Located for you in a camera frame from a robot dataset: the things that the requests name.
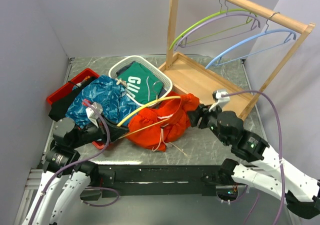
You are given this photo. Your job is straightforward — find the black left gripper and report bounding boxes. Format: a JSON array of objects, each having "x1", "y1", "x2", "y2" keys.
[{"x1": 70, "y1": 111, "x2": 130, "y2": 148}]

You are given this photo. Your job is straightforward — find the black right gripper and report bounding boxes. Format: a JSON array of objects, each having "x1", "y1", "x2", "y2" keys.
[{"x1": 185, "y1": 101, "x2": 229, "y2": 145}]

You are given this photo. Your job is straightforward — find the yellow plastic hanger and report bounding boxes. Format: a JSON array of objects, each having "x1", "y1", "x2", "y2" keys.
[{"x1": 117, "y1": 96, "x2": 181, "y2": 127}]

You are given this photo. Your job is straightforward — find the orange drawstring shorts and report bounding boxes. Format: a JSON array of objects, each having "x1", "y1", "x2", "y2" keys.
[{"x1": 126, "y1": 92, "x2": 200, "y2": 152}]

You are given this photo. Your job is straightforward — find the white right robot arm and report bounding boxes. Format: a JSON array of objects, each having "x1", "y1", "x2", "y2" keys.
[{"x1": 187, "y1": 104, "x2": 320, "y2": 220}]

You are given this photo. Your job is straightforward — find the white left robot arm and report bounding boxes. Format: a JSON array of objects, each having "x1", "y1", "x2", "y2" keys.
[{"x1": 23, "y1": 116, "x2": 129, "y2": 225}]

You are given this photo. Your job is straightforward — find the blue patterned shorts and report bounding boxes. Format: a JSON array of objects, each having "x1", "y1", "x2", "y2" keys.
[{"x1": 65, "y1": 75, "x2": 139, "y2": 128}]

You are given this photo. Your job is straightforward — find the green shorts with white letters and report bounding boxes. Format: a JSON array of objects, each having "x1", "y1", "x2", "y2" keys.
[{"x1": 116, "y1": 61, "x2": 163, "y2": 105}]

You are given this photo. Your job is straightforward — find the purple plastic hanger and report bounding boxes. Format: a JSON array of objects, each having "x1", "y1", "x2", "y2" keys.
[{"x1": 169, "y1": 8, "x2": 261, "y2": 51}]

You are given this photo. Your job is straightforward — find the green plastic hanger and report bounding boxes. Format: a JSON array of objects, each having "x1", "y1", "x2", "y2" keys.
[{"x1": 169, "y1": 0, "x2": 261, "y2": 51}]

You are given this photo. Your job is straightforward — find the blue plastic hanger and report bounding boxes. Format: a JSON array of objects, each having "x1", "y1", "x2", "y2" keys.
[{"x1": 205, "y1": 12, "x2": 297, "y2": 70}]

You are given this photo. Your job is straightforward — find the wooden clothes rack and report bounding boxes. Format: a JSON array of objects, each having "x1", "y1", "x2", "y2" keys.
[{"x1": 160, "y1": 0, "x2": 316, "y2": 104}]

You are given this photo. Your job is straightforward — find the black garment in tray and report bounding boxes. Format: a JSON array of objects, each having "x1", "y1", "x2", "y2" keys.
[{"x1": 46, "y1": 83, "x2": 85, "y2": 122}]

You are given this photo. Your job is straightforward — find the red plastic tray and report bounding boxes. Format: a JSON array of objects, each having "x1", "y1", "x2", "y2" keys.
[{"x1": 46, "y1": 68, "x2": 111, "y2": 151}]

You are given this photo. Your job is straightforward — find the white perforated plastic basket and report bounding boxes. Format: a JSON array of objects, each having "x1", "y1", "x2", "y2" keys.
[{"x1": 108, "y1": 55, "x2": 173, "y2": 106}]

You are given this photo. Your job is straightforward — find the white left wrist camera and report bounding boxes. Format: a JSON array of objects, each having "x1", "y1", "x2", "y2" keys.
[{"x1": 85, "y1": 102, "x2": 103, "y2": 128}]

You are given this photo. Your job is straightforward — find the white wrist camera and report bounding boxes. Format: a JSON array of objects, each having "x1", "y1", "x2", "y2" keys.
[
  {"x1": 85, "y1": 102, "x2": 103, "y2": 128},
  {"x1": 209, "y1": 89, "x2": 230, "y2": 112}
]

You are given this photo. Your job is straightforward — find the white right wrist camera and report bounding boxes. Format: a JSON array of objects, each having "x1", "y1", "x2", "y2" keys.
[{"x1": 209, "y1": 89, "x2": 230, "y2": 112}]

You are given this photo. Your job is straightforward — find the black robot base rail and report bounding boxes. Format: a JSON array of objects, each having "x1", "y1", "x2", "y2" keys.
[{"x1": 37, "y1": 163, "x2": 248, "y2": 201}]

